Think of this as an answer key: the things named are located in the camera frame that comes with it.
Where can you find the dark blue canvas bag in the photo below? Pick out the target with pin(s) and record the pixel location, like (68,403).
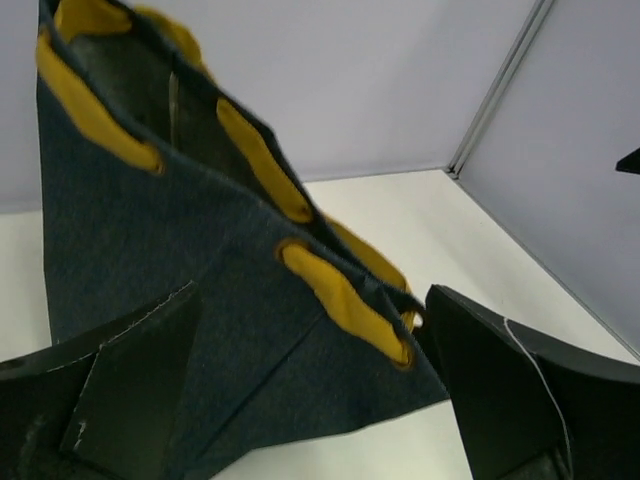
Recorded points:
(153,176)

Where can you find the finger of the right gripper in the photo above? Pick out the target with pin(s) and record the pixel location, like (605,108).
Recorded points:
(630,163)

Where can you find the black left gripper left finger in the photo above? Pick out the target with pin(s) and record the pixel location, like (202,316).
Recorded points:
(103,404)

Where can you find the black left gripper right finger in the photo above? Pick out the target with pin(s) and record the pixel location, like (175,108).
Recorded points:
(528,405)

